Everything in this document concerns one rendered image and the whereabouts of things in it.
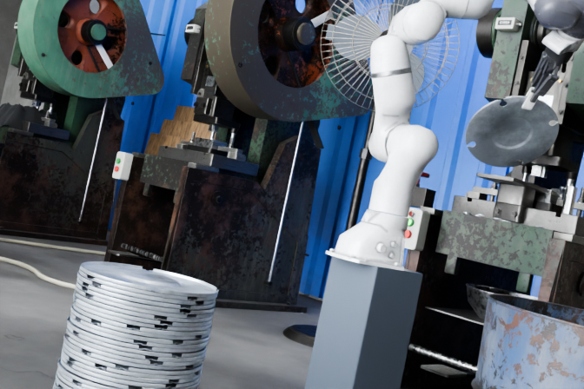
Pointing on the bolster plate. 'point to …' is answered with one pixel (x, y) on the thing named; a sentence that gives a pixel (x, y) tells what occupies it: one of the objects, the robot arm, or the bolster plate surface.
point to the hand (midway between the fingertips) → (530, 98)
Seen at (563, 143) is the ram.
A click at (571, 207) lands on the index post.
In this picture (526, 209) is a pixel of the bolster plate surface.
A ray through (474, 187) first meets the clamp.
